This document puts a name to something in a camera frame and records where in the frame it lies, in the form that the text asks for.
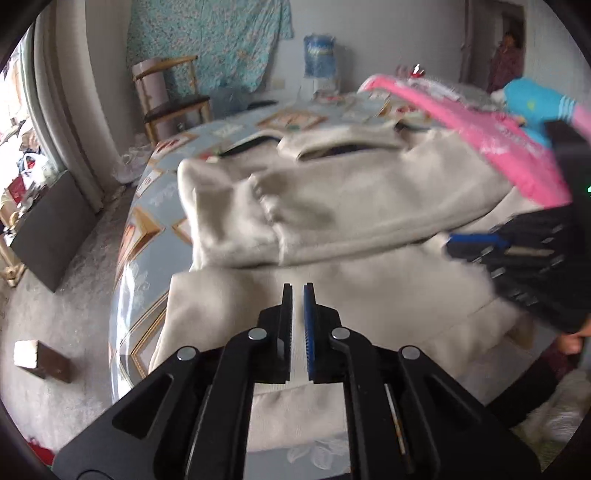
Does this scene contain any table with patterned tablecloth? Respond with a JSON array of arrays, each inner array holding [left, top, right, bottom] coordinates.
[[107, 88, 509, 472]]

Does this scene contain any grey cabinet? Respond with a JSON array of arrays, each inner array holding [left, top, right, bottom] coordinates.
[[9, 170, 98, 292]]

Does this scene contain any blue water dispenser bottle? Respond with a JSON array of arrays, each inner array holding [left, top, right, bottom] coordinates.
[[302, 34, 338, 79]]

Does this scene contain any wooden chair with dark seat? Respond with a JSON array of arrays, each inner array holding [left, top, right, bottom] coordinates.
[[131, 55, 213, 144]]

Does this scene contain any person's dark clothing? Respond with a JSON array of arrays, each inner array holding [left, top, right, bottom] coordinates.
[[487, 348, 578, 428]]

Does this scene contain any grey curtain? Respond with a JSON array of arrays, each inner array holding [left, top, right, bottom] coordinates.
[[32, 0, 121, 213]]

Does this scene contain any white water dispenser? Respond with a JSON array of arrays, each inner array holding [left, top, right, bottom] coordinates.
[[300, 76, 340, 100]]

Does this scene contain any blue striped cloth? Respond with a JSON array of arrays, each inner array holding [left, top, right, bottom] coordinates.
[[501, 78, 591, 148]]

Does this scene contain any brown and white box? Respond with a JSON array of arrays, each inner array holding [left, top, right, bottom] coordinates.
[[13, 340, 72, 384]]

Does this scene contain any white fluffy cloth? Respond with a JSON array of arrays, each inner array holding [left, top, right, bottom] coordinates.
[[524, 369, 591, 446]]

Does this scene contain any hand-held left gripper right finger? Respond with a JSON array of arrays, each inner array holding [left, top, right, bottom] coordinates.
[[302, 282, 541, 480]]

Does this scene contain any turquoise floral cloth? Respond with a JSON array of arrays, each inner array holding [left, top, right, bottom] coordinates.
[[127, 0, 294, 97]]

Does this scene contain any white plastic bag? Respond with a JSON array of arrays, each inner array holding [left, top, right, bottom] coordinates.
[[113, 143, 153, 183]]

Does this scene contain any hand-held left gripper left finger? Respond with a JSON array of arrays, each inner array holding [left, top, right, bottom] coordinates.
[[52, 282, 294, 480]]

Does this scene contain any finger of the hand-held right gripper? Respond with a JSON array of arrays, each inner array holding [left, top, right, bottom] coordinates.
[[480, 251, 583, 329], [445, 210, 574, 265]]

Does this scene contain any clear large water jug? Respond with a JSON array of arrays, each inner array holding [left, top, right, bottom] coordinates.
[[210, 88, 250, 116]]

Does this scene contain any cream jacket with black trim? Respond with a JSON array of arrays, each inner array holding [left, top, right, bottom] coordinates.
[[148, 124, 573, 462]]

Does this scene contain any person's right hand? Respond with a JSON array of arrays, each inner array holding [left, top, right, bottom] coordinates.
[[556, 318, 591, 356]]

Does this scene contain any pink cloth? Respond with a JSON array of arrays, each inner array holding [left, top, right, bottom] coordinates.
[[358, 74, 573, 208]]

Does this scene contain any pale cylinder appliance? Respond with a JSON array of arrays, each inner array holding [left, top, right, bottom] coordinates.
[[134, 69, 167, 121]]

